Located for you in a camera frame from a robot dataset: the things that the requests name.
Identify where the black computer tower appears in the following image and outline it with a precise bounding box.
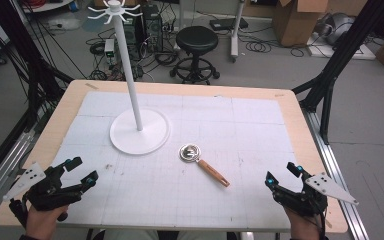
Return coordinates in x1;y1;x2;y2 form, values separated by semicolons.
125;4;165;53

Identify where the white stand leg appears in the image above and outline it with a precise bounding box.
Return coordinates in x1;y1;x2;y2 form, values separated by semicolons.
229;0;248;63

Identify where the white grid mat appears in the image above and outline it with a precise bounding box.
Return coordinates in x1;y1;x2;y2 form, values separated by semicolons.
51;91;302;232

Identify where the white hook rack stand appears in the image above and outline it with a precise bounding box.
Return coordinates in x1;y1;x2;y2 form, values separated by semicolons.
87;0;171;156

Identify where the aluminium rail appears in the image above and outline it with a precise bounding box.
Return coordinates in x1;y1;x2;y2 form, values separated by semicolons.
0;129;36;218
301;107;371;240

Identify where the black flat box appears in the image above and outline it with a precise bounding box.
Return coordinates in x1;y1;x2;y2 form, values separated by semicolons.
209;16;250;32

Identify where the large open cardboard box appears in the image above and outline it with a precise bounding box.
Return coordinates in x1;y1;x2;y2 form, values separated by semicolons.
271;0;332;48

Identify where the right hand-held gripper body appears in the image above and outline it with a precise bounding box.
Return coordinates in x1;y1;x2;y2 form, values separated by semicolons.
273;171;360;218

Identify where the white round table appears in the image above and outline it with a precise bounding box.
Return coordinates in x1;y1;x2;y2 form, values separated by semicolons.
21;0;75;14

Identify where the person's left hand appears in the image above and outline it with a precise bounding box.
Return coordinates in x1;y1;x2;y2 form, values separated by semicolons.
24;203;70;240

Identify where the black metal frame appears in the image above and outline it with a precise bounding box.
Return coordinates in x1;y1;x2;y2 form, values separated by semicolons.
0;0;75;192
292;0;384;146

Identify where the person's right hand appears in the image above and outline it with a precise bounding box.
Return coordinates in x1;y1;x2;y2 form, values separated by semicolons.
283;206;326;240

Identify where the silver power supply box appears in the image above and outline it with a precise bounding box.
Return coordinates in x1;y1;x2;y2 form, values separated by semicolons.
103;38;116;65

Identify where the black round stool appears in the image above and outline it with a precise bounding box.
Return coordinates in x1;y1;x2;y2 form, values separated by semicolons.
169;25;221;86

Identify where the coiled black cable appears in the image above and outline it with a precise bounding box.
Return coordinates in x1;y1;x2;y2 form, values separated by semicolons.
245;39;272;54

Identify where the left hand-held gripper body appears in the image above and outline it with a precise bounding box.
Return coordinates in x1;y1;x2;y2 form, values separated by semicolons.
2;162;83;228

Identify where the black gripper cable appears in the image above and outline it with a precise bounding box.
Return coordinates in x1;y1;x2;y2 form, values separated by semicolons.
313;198;329;240

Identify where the grey round machine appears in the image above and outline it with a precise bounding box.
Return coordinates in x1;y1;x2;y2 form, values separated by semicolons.
315;12;356;46

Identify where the metal strainer with wooden handle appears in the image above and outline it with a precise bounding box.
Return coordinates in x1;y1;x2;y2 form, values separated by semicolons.
178;143;231;188

